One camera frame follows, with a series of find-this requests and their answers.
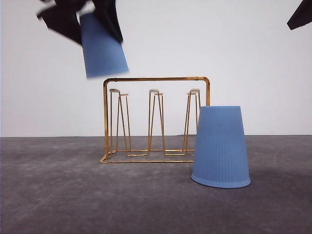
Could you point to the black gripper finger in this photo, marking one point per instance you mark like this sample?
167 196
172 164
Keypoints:
106 12
62 18
302 15

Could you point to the blue ribbed cup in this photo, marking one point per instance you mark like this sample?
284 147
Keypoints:
104 54
220 154

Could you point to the gold wire cup rack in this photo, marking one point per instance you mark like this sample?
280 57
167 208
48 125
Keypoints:
152 119

